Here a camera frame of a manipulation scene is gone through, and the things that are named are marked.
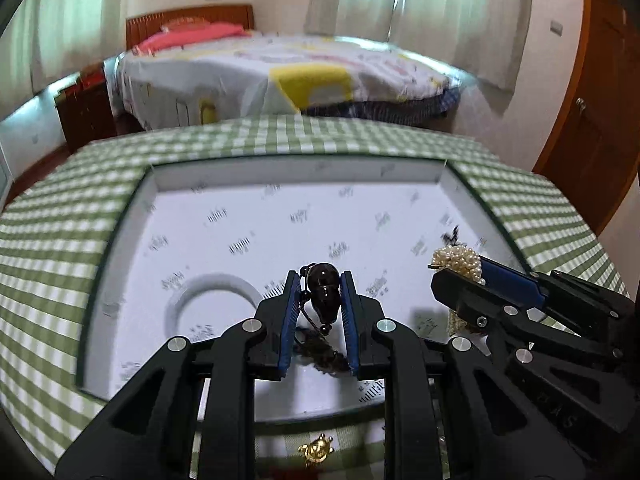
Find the wooden headboard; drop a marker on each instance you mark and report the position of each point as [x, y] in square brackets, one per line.
[210, 12]

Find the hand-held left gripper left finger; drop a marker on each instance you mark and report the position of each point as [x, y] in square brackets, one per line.
[289, 320]

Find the dark gourd pendant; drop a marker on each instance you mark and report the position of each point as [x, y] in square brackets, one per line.
[324, 290]

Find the white wall switch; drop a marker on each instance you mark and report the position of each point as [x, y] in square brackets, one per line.
[556, 28]

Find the pink pillow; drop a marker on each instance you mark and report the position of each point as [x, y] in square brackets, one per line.
[185, 37]

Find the red boxes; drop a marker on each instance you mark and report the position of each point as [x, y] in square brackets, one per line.
[92, 77]

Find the wooden nightstand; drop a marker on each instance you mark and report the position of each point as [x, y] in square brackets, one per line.
[85, 115]

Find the wide pale green curtain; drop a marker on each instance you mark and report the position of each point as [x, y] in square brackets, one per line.
[75, 10]
[460, 15]

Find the white printed tray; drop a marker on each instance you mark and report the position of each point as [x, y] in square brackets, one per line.
[300, 220]

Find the white bangle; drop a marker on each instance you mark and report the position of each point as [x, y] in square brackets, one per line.
[220, 282]

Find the green checked tablecloth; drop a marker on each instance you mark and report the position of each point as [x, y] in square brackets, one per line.
[50, 260]

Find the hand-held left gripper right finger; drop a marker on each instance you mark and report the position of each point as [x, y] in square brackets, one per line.
[350, 325]

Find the patterned white bed sheet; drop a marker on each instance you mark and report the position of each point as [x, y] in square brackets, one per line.
[250, 70]

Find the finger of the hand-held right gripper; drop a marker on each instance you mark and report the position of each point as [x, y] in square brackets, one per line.
[510, 280]
[465, 300]

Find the blue plaid bed cover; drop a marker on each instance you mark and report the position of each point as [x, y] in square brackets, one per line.
[390, 107]

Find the wooden door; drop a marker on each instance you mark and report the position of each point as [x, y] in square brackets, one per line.
[590, 150]

